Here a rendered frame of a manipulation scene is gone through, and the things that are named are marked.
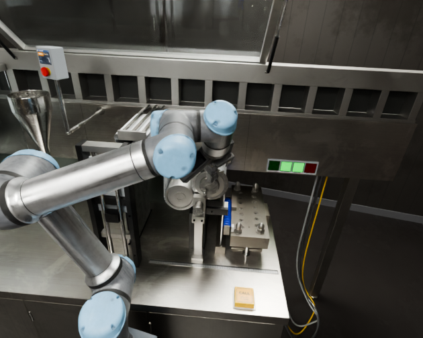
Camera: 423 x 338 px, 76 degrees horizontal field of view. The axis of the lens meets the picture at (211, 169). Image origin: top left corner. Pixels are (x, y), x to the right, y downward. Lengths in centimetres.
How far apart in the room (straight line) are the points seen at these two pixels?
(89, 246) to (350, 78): 117
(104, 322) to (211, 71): 98
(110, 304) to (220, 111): 59
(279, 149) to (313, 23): 167
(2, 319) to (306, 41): 280
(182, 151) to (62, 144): 118
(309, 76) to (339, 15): 159
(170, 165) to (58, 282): 89
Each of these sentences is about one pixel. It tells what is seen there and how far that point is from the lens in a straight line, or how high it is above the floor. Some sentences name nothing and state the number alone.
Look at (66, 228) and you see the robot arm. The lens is 81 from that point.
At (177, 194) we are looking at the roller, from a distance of 110.
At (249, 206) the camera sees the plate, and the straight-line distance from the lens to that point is 133.
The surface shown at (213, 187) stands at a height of 125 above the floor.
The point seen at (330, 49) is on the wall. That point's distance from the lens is 285.
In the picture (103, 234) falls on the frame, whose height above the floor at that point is 105.
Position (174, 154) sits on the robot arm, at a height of 161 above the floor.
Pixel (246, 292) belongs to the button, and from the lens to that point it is 112.
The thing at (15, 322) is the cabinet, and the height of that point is 66.
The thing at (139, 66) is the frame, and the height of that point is 162.
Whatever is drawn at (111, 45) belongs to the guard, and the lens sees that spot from 133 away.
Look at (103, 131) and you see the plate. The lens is 145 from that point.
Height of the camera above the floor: 181
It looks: 29 degrees down
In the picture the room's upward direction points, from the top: 3 degrees clockwise
